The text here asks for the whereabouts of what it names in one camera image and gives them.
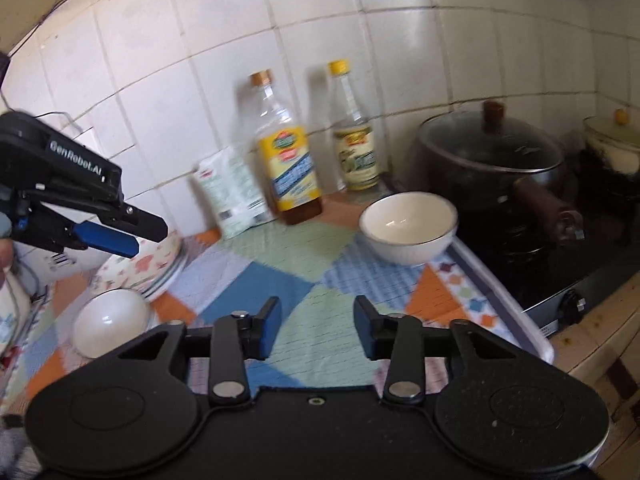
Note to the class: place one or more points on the cooking oil bottle yellow label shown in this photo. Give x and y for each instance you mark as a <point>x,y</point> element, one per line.
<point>287,170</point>

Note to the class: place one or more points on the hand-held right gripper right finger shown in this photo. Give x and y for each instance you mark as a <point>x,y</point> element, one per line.
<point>364,335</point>

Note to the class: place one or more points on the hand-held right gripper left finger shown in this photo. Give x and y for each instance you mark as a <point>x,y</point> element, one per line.
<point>270,330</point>

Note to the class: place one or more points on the colourful patterned table mat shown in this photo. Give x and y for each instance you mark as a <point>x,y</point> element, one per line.
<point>310,280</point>

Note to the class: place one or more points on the wooden cabinet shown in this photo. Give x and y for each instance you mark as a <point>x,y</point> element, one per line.
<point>600,330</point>

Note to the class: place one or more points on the white and green bag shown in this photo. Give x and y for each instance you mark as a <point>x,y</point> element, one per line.
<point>230,195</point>

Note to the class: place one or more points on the person's left hand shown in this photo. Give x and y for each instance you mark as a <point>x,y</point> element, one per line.
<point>5,255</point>

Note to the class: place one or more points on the black gas stove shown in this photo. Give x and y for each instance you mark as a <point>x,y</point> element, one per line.
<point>540,280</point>

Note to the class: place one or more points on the plain white bowl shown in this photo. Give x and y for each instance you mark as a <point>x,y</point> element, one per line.
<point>107,322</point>

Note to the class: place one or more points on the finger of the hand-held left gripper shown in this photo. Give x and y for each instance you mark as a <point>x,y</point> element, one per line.
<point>107,237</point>
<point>145,222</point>

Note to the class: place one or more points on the white dish with orange print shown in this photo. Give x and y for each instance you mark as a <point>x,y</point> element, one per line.
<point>145,265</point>

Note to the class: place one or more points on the glass pot lid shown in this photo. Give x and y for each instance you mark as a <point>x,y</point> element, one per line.
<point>490,145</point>

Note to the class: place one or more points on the white enamel pot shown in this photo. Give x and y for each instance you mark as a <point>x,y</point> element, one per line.
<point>620,157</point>

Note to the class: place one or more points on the clear bottle yellow cap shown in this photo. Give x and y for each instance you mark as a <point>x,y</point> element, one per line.
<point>356,155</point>

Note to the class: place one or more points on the white bowl with dark rim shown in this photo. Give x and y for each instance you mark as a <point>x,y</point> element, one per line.
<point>405,247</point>

